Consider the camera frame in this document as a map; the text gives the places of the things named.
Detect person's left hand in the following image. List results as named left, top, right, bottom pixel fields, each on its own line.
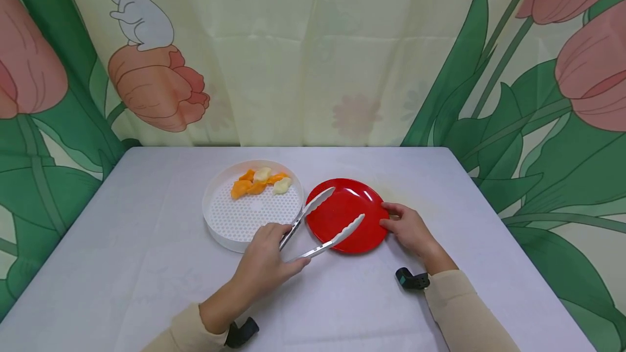
left=228, top=223, right=312, bottom=309

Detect person's right hand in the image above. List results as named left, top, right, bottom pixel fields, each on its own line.
left=379, top=203, right=443, bottom=266

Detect red round plate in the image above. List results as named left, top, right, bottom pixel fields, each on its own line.
left=304, top=178, right=391, bottom=255

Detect white and metal tongs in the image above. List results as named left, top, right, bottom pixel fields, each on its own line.
left=279, top=186, right=366, bottom=263

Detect person's left forearm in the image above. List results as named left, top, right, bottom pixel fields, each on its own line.
left=142, top=286, right=245, bottom=352

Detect person's right forearm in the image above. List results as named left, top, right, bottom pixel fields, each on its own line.
left=421, top=249, right=522, bottom=352

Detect white round perforated tray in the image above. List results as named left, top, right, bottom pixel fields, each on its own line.
left=202, top=160, right=304, bottom=254

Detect black wrist band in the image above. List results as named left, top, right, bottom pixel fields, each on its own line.
left=395, top=267, right=431, bottom=291
left=224, top=317, right=260, bottom=349

